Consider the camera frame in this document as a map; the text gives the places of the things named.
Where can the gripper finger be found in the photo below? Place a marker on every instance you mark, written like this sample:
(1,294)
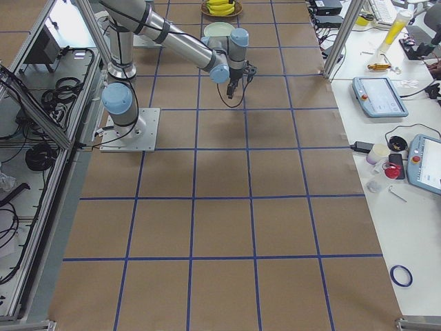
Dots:
(235,88)
(230,90)

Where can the black monitor box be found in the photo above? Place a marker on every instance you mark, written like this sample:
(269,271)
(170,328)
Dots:
(45,50)

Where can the black phone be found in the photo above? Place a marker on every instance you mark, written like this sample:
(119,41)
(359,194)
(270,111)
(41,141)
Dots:
(397,159)

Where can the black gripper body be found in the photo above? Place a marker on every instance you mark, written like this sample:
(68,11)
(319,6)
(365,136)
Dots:
(235,74)

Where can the light green plate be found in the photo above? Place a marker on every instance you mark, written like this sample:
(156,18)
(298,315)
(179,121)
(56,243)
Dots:
(218,29)

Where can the black round dish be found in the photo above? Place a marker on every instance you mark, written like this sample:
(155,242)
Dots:
(397,144)

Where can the blue tape roll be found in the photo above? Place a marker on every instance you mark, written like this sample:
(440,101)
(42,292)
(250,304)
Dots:
(401,276)

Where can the red round object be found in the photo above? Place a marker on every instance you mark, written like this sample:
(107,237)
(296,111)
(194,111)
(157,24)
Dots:
(391,170)

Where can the yellow handled tool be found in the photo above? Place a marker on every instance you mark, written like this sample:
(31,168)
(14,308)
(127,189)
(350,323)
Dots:
(379,66)

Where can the black power adapter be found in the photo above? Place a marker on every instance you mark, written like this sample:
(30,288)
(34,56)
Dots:
(361,146)

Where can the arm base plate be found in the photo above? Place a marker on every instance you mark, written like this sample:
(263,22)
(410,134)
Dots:
(140,138)
(142,41)

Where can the yellow tube bottle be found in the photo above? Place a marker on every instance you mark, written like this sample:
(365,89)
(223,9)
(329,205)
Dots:
(403,17)

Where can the aluminium frame upright right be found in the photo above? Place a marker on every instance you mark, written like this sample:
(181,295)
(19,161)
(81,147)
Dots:
(352,11)

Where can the teach pendant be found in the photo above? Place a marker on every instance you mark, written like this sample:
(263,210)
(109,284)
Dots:
(423,167)
(378,97)

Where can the teach pendant upper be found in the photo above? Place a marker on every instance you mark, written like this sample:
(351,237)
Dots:
(378,97)

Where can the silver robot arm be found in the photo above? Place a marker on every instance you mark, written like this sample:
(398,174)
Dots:
(119,98)
(223,57)

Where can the brown wicker basket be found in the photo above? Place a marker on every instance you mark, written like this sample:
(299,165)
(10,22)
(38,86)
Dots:
(238,10)

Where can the teach pendant lower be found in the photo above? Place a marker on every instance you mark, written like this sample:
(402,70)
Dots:
(423,167)

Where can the silver allen key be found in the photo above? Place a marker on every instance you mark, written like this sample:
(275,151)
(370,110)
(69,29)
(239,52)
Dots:
(394,193)

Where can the yellow banana bunch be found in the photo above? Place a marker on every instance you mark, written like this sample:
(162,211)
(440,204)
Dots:
(220,8)

